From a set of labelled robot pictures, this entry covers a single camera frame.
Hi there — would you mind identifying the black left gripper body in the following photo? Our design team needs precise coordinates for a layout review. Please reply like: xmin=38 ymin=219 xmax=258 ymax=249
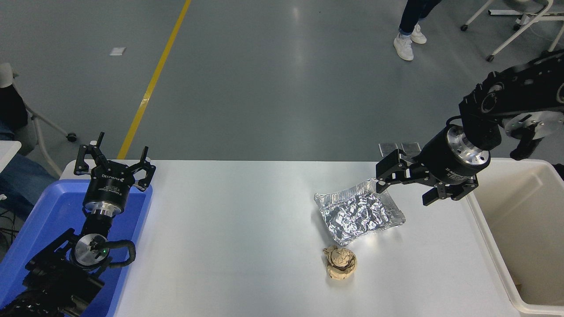
xmin=83 ymin=161 xmax=135 ymax=209

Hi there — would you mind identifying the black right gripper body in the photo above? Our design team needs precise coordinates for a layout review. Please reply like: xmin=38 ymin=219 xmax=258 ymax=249
xmin=412 ymin=129 xmax=479 ymax=188

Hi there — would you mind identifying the silver foil tray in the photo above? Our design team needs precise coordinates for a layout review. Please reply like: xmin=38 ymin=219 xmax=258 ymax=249
xmin=314 ymin=177 xmax=406 ymax=246

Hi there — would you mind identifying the blue plastic tray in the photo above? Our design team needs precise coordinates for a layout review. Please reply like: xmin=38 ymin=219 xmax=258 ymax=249
xmin=0 ymin=178 xmax=153 ymax=317

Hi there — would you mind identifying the white wheeled chair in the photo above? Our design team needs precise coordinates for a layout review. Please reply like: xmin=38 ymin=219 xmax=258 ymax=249
xmin=0 ymin=63 xmax=78 ymax=177

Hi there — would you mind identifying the seated person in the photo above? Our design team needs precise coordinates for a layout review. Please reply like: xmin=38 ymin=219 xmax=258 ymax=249
xmin=0 ymin=86 xmax=58 ymax=221

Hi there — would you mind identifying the small white side table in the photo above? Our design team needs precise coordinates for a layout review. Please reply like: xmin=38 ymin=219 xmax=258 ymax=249
xmin=0 ymin=140 xmax=22 ymax=173

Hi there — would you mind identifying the large pale plastic bin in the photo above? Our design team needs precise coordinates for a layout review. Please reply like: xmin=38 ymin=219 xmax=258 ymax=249
xmin=465 ymin=158 xmax=564 ymax=316

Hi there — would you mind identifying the crumpled tan paper ball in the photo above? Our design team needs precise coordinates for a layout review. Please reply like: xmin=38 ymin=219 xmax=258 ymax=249
xmin=323 ymin=245 xmax=358 ymax=280

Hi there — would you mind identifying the standing person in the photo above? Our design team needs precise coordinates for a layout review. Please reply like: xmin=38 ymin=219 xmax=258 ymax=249
xmin=393 ymin=0 xmax=441 ymax=61

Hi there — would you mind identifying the black floor cable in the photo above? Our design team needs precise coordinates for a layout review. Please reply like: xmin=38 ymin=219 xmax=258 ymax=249
xmin=0 ymin=207 xmax=16 ymax=249

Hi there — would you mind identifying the white wheeled chair frame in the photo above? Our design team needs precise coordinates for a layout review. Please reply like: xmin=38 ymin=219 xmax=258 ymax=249
xmin=460 ymin=0 xmax=564 ymax=62

